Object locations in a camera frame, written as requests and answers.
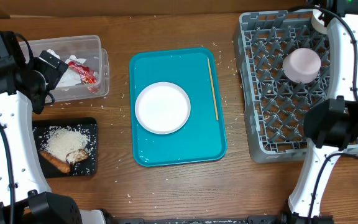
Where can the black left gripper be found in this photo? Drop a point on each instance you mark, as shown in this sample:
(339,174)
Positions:
(55,73)

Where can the white napkin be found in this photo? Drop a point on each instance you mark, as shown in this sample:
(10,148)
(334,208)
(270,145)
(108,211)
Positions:
(52,52)
(71,77)

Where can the red snack wrapper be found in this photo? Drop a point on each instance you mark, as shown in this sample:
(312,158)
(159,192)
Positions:
(88,76)

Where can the brown food chunk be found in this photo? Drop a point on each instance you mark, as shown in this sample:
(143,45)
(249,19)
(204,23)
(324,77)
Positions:
(76,156)

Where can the orange carrot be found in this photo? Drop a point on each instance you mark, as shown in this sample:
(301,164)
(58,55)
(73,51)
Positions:
(60,165)

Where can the large white plate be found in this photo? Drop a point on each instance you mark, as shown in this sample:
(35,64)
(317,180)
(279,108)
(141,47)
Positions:
(162,108)

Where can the wooden chopstick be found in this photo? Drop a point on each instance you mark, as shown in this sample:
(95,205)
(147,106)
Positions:
(212,90)

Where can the small white bowl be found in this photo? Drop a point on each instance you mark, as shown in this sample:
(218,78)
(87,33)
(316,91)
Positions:
(302,65)

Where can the pale green bowl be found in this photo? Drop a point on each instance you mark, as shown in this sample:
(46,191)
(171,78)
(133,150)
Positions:
(317,21)

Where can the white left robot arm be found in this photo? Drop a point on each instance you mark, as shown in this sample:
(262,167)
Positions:
(25,196)

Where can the grey dishwasher rack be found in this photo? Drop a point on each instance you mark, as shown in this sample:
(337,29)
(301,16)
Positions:
(275,107)

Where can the clear plastic bin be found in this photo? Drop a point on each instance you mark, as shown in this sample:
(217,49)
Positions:
(85,46)

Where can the white rice pile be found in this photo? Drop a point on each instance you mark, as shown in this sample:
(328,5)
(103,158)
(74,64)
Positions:
(62,141)

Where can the black tray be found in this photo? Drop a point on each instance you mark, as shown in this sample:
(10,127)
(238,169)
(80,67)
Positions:
(43,130)

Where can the teal plastic tray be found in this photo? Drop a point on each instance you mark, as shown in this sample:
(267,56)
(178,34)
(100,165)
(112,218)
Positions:
(202,138)

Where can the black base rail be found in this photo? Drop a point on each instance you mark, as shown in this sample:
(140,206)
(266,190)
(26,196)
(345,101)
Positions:
(252,219)

